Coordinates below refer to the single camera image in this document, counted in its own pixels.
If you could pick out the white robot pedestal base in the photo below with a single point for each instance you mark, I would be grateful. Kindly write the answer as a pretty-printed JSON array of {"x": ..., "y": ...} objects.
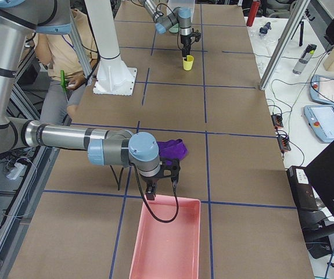
[{"x": 113, "y": 76}]

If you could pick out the green handled tool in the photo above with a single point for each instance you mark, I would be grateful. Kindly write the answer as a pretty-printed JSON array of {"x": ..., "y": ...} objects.
[{"x": 63, "y": 83}]

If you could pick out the teach pendant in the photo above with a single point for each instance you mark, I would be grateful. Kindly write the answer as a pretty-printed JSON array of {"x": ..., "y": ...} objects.
[
  {"x": 321, "y": 120},
  {"x": 322, "y": 89}
]

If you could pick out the yellow plastic cup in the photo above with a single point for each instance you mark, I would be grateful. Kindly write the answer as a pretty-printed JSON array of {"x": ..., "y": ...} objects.
[{"x": 187, "y": 65}]

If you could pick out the aluminium frame post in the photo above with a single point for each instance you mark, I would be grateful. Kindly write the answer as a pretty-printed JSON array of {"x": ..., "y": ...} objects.
[{"x": 292, "y": 23}]

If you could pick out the teach pendant near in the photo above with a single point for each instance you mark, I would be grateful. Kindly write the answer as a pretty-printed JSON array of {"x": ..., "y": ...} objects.
[{"x": 321, "y": 120}]

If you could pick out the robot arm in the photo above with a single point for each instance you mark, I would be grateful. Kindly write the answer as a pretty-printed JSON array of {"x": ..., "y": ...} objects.
[
  {"x": 121, "y": 148},
  {"x": 167, "y": 15}
]

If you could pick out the clear water bottle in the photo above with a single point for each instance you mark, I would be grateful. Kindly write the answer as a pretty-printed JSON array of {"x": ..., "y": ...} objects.
[{"x": 304, "y": 59}]

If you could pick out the black small computer box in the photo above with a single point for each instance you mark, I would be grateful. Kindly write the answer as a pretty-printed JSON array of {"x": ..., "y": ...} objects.
[{"x": 302, "y": 191}]

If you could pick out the pink plastic bin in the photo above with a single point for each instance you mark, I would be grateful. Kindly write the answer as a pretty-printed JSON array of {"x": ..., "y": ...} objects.
[{"x": 168, "y": 250}]

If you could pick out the purple crumpled cloth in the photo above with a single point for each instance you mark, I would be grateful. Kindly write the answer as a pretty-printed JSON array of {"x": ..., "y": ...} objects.
[{"x": 172, "y": 149}]

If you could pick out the clear plastic bin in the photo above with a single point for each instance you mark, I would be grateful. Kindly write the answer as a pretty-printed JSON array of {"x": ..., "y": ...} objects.
[{"x": 172, "y": 4}]

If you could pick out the teach pendant far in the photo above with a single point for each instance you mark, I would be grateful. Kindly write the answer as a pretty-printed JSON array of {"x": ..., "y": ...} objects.
[{"x": 322, "y": 89}]

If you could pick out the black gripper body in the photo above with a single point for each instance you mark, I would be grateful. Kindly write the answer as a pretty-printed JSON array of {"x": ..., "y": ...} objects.
[
  {"x": 151, "y": 183},
  {"x": 185, "y": 40}
]

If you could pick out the red water bottle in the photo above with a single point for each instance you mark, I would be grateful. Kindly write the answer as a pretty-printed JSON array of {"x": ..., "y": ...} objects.
[{"x": 253, "y": 12}]

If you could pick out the seated person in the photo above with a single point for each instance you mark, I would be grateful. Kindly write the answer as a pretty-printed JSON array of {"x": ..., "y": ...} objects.
[{"x": 57, "y": 53}]

